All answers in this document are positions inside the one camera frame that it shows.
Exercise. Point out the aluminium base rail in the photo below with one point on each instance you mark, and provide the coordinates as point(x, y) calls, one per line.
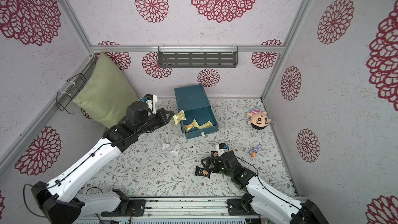
point(185, 208)

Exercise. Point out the teal drawer cabinet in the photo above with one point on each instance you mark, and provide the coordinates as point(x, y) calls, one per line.
point(191, 97)

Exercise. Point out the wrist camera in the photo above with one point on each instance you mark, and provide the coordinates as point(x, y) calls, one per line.
point(221, 149)
point(151, 101)

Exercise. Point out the yellow cookie packet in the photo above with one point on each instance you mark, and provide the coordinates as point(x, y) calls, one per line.
point(208, 124)
point(180, 116)
point(189, 127)

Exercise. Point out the white cookie packet right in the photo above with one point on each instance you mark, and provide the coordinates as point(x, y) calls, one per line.
point(175, 150)

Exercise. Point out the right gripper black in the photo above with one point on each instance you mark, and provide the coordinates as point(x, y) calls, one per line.
point(212, 165)

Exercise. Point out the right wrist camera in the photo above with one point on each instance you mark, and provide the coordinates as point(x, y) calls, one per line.
point(221, 149)

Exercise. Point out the black cookie packet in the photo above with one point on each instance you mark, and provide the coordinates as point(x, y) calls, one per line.
point(202, 172)
point(215, 154)

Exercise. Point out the purple toy figure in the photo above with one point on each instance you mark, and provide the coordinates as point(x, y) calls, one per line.
point(255, 151)

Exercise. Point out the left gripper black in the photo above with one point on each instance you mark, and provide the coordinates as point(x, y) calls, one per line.
point(160, 113)

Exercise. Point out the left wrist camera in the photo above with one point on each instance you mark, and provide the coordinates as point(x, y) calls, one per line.
point(151, 101)

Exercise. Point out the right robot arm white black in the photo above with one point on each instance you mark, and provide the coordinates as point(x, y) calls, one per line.
point(260, 198)

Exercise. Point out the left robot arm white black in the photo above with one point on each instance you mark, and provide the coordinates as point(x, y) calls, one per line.
point(60, 199)

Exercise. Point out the white cookie packet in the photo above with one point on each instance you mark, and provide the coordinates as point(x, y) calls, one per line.
point(175, 150)
point(165, 146)

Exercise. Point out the cartoon boy plush head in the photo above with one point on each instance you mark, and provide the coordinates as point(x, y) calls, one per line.
point(259, 119)

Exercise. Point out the grey wall shelf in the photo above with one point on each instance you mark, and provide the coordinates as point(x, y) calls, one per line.
point(198, 57)

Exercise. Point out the teal top drawer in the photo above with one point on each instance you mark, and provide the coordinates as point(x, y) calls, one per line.
point(201, 115)

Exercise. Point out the white cookie packet left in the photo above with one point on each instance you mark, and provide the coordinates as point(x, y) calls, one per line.
point(165, 146)

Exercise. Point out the green pillow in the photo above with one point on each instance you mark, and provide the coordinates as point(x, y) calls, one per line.
point(107, 94)

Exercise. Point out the black wire wall rack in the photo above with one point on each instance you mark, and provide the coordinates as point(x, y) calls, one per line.
point(74, 86)

